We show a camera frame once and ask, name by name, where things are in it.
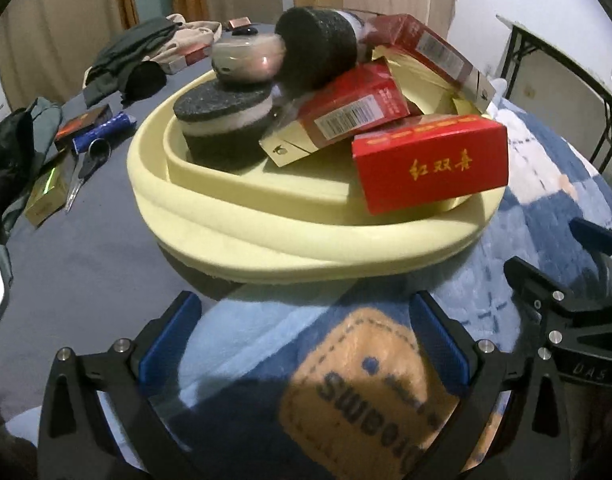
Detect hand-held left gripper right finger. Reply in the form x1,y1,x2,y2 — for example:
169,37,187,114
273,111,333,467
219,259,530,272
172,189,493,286
408,290,571,480

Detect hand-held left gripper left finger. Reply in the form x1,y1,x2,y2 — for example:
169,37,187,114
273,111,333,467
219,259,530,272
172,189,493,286
38,290,203,480

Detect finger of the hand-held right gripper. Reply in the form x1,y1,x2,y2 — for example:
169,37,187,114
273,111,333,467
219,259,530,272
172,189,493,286
570,217,612,261
503,256,612,356

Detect large pale yellow tray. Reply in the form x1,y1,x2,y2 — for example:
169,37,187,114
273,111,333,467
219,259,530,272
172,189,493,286
126,67,506,283

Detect red box with gold dots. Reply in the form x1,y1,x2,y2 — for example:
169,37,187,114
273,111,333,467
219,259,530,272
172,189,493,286
352,114,510,215

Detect small pale yellow tray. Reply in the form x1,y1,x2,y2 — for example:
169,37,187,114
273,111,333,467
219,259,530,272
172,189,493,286
165,55,491,226

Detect black and white foam roller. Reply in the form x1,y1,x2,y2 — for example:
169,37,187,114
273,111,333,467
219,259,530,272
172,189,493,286
173,80,275,171
275,6,369,97

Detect red and silver cigarette box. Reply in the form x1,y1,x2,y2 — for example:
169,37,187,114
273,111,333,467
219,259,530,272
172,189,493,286
363,14,497,111

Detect red and gold cigarette box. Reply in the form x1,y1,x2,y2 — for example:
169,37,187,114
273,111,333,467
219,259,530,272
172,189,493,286
259,57,411,167

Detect round silver tin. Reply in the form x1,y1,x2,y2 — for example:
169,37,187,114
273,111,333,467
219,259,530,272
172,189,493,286
212,34,287,83

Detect blue checkered fleece blanket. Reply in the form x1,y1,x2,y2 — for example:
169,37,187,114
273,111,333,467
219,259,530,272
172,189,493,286
151,95,612,480

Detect grey bed sheet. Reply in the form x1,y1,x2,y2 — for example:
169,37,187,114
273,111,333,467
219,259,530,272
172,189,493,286
0,22,287,461

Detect black folding table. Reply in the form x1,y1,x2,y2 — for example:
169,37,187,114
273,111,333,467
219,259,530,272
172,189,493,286
496,14,612,176

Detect scissors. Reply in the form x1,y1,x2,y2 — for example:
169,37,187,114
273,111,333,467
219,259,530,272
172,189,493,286
65,137,112,211

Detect blue tube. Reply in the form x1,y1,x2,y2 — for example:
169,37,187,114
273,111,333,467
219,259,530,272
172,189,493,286
72,112,137,153

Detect orange and black box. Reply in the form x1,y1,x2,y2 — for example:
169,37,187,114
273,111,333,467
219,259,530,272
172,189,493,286
53,104,112,148

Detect dark jacket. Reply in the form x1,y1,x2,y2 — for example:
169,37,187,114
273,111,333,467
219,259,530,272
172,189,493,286
0,97,64,241

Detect red and white small box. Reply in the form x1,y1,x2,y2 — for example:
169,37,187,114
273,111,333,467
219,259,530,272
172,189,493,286
161,45,211,75

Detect dark green cloth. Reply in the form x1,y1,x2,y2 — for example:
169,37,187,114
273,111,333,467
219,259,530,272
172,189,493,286
83,16,179,108

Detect beige curtain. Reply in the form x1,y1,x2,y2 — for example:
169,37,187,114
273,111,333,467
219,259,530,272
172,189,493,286
0,0,137,111

